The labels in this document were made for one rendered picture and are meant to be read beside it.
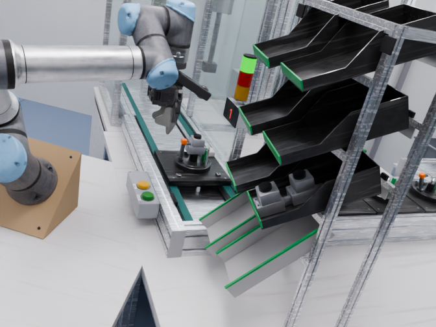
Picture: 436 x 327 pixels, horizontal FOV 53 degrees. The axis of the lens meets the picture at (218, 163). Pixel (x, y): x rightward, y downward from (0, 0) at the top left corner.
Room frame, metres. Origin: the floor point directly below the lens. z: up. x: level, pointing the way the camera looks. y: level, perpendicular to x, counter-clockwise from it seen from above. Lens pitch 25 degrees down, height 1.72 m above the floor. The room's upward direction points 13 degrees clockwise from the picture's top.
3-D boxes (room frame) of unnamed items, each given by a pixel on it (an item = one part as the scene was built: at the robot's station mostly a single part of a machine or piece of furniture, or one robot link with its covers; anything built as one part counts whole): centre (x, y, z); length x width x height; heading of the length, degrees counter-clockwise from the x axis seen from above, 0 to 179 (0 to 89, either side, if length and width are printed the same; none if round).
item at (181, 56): (1.16, 0.17, 1.45); 0.08 x 0.08 x 0.05
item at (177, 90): (1.16, 0.18, 1.37); 0.09 x 0.08 x 0.12; 115
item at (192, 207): (1.58, 0.10, 0.91); 0.84 x 0.28 x 0.10; 25
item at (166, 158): (1.51, 0.09, 0.96); 0.24 x 0.24 x 0.02; 25
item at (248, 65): (1.52, -0.03, 1.39); 0.05 x 0.05 x 0.05
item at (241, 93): (1.52, -0.03, 1.29); 0.05 x 0.05 x 0.05
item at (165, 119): (1.15, 0.17, 1.26); 0.06 x 0.03 x 0.09; 115
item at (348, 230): (1.51, -0.44, 0.91); 1.24 x 0.33 x 0.10; 115
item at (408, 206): (1.62, -0.68, 1.01); 0.24 x 0.24 x 0.13; 25
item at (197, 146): (1.51, 0.09, 1.06); 0.08 x 0.04 x 0.07; 115
